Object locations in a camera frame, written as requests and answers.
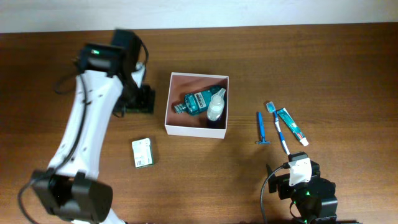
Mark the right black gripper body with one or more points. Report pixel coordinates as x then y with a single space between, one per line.
283 182

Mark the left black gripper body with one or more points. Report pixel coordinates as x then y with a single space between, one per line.
140 101

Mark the blue disposable razor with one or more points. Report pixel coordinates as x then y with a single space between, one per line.
263 140

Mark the green white toothpaste tube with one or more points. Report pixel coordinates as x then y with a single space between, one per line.
289 121

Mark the green white small carton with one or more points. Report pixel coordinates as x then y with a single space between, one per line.
142 152

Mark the blue white toothbrush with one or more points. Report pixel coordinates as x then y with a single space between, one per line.
272 110

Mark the teal mouthwash bottle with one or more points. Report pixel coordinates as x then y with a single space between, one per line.
196 103

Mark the clear purple pump bottle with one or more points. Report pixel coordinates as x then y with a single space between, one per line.
215 109

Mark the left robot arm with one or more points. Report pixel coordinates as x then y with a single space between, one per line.
108 83

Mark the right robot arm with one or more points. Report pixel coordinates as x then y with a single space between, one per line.
315 200

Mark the white cardboard box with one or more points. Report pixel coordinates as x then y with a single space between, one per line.
195 126

